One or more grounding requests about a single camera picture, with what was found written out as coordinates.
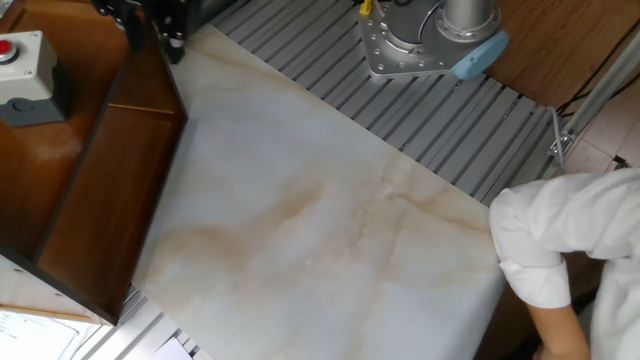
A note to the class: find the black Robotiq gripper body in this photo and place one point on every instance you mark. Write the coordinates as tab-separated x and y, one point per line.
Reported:
180	12

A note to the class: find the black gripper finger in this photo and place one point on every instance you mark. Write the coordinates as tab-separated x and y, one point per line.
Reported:
172	47
132	27

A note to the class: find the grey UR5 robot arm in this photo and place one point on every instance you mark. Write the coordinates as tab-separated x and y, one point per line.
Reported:
470	20

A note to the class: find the person's bare forearm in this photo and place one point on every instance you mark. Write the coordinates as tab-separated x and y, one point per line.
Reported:
560	335

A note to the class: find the brown wooden shelf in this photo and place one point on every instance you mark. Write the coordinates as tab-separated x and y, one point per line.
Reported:
100	175

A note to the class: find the white emergency stop button box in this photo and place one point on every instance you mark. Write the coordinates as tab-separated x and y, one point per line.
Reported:
30	75

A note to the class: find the yellow plastic tag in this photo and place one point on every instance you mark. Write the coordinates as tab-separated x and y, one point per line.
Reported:
366	7

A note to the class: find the marble pattern table mat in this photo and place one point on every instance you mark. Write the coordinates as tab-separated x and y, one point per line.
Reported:
300	225

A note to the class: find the white board with wooden edge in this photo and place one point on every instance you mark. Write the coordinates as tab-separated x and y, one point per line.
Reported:
30	290

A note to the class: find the printed white paper sheet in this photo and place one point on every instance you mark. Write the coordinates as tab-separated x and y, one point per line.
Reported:
172	350

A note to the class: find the stack of printed papers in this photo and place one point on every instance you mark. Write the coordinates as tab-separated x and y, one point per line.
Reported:
35	337

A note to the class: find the aluminium frame profile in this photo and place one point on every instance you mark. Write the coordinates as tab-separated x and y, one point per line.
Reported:
600	95

